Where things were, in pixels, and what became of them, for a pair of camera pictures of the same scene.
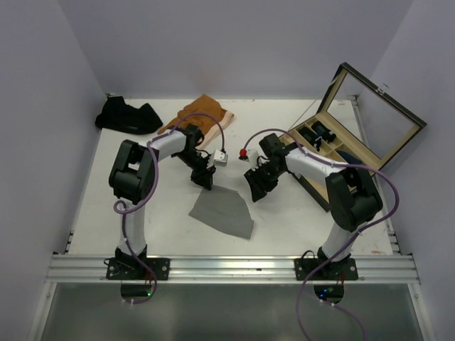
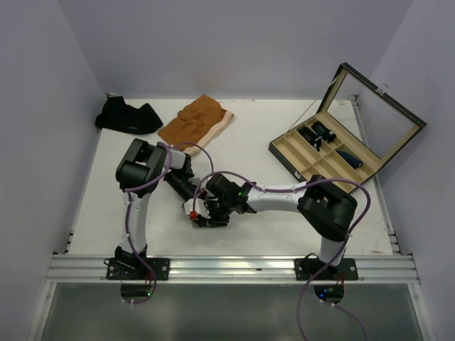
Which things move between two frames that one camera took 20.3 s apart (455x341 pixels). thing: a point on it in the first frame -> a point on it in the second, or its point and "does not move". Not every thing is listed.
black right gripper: [258, 186] -> [214, 219]
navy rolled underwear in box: [350, 158] does not move
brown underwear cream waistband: [207, 126] does not move
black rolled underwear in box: [321, 130] does not move
